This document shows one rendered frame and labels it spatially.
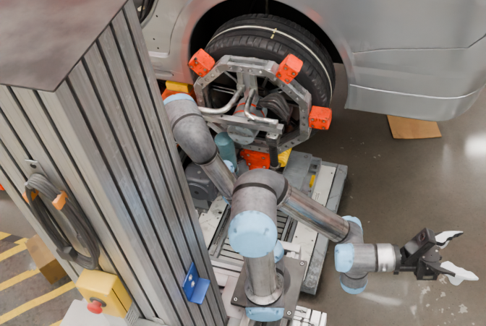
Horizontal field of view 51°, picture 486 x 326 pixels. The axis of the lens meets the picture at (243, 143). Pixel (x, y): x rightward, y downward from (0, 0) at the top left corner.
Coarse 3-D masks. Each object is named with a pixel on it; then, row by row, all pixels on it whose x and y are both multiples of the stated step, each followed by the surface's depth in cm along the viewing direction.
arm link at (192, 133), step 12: (180, 120) 163; (192, 120) 162; (204, 120) 166; (180, 132) 162; (192, 132) 161; (204, 132) 163; (180, 144) 164; (192, 144) 162; (204, 144) 162; (192, 156) 164; (204, 156) 164; (216, 156) 170; (204, 168) 172; (216, 168) 172; (228, 168) 178; (216, 180) 177; (228, 180) 179; (228, 192) 183
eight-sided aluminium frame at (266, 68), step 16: (224, 64) 216; (240, 64) 214; (256, 64) 216; (272, 64) 212; (208, 80) 227; (272, 80) 214; (208, 96) 242; (304, 96) 217; (304, 112) 221; (224, 128) 254; (304, 128) 229; (240, 144) 253; (256, 144) 250; (288, 144) 241
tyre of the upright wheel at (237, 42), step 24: (240, 24) 227; (264, 24) 222; (288, 24) 224; (216, 48) 223; (240, 48) 218; (264, 48) 214; (288, 48) 215; (312, 48) 223; (312, 72) 217; (312, 96) 224
